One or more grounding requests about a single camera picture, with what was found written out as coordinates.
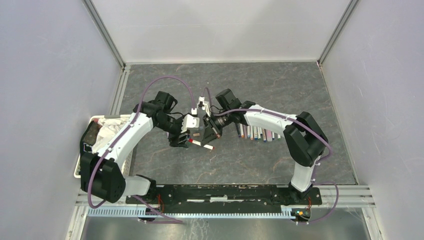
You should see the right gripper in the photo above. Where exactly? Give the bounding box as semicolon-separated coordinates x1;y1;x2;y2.
201;108;233;146

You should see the crumpled white cloth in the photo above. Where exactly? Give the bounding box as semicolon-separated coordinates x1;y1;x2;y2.
92;116;130;153

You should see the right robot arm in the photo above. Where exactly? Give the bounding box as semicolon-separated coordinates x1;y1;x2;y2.
198;88;330;204

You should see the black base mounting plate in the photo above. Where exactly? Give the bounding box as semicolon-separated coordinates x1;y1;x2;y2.
142;184;323;214

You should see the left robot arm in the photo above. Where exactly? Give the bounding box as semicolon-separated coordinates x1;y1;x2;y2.
79;91;199;204

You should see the black box in basket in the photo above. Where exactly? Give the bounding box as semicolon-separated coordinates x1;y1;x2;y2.
79;120;101;155

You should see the pink white marker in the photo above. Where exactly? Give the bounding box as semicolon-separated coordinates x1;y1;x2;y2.
243;125;250;139

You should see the white long nib marker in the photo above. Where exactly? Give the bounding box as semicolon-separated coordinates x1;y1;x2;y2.
239;124;245;138

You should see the slotted cable duct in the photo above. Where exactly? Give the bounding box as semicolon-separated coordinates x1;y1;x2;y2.
86;206;311;220

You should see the dark navy thin pen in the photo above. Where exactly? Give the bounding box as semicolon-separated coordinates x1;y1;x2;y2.
235;123;241;138

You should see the orange marker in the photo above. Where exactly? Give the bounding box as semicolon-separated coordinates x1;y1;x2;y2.
249;126;255;141

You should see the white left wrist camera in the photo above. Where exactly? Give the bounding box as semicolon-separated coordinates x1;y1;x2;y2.
181;114;200;133

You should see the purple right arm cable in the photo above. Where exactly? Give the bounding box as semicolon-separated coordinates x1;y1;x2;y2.
203;87;340;224

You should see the white plastic basket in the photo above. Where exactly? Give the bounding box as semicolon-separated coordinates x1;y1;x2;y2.
73;114;137;180

